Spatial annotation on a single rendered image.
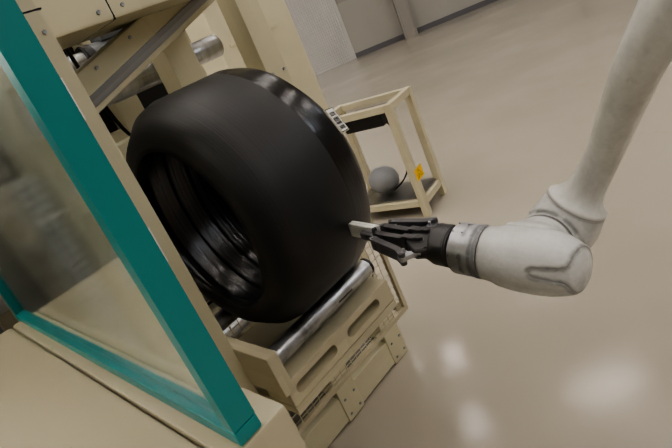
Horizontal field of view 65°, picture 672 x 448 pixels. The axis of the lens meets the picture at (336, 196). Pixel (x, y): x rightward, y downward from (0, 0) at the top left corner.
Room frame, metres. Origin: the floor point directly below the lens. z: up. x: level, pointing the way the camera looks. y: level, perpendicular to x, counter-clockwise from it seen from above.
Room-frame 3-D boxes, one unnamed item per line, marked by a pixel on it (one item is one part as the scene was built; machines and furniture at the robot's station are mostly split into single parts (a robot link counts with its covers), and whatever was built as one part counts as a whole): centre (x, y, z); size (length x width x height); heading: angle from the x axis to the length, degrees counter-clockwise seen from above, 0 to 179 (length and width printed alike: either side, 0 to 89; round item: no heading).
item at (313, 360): (1.03, 0.13, 0.83); 0.36 x 0.09 x 0.06; 130
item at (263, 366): (1.03, 0.36, 0.90); 0.40 x 0.03 x 0.10; 40
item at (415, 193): (3.48, -0.40, 0.40); 0.60 x 0.35 x 0.80; 51
